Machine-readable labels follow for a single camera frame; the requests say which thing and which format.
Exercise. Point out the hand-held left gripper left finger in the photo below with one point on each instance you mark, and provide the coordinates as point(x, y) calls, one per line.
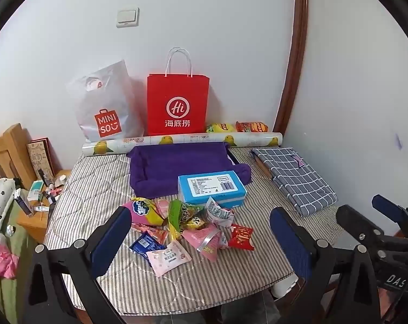
point(111, 243)

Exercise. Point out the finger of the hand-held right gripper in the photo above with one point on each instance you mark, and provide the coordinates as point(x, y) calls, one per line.
point(389, 209)
point(355, 224)

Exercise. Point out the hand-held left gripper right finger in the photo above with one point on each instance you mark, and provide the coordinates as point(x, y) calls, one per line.
point(288, 243)

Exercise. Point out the blue small snack packet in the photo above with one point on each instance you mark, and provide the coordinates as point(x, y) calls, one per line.
point(143, 243)

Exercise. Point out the red pink snack packet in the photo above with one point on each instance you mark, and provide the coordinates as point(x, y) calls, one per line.
point(156, 233)

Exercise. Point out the red gold small packet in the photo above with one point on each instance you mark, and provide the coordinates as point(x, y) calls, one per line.
point(241, 238)

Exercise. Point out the pale pink zigzag-edged packet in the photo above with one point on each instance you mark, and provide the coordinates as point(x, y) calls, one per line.
point(168, 258)

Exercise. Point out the green snack packet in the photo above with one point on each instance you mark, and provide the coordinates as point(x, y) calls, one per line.
point(175, 211)

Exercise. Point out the white snack packet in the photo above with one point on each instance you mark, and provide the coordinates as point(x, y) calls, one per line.
point(219, 214)

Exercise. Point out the pink pyramid snack packet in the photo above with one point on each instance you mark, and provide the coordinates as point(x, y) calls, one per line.
point(202, 239)

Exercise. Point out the purple towel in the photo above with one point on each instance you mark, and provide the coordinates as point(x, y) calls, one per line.
point(163, 168)

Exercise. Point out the striped quilted cover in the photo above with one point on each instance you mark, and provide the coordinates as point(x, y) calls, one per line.
point(89, 192)

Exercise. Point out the grey checked folded cloth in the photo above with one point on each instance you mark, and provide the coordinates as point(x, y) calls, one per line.
point(291, 175)

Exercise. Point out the wooden nightstand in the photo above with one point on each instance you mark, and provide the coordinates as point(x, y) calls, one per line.
point(32, 224)

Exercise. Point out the blue white small box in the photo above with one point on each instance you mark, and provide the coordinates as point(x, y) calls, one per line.
point(23, 202)

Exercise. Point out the light blue box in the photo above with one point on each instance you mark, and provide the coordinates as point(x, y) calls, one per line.
point(207, 184)

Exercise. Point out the brown book with red cover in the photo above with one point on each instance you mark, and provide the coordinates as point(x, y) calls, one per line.
point(38, 157)

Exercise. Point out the green pink bedspread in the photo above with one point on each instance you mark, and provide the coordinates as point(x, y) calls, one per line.
point(5, 287)

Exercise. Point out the red orange snack bag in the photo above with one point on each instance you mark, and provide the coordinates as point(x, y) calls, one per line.
point(253, 127)

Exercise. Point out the fruit printed paper roll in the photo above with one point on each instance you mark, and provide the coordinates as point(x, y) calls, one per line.
point(190, 139)

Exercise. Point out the yellow snack bag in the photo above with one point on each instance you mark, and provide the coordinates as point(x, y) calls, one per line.
point(219, 128)

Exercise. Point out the wooden headboard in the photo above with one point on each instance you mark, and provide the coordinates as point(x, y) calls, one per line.
point(15, 145)

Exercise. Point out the white plastic shopping bag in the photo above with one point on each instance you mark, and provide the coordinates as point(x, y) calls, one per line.
point(106, 91)

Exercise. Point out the red paper bag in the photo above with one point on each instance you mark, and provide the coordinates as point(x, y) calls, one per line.
point(177, 87)

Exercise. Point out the brown wooden door frame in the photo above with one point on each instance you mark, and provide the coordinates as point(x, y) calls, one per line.
point(296, 40)

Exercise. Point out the white light switch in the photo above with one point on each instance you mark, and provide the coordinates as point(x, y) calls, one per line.
point(127, 17)

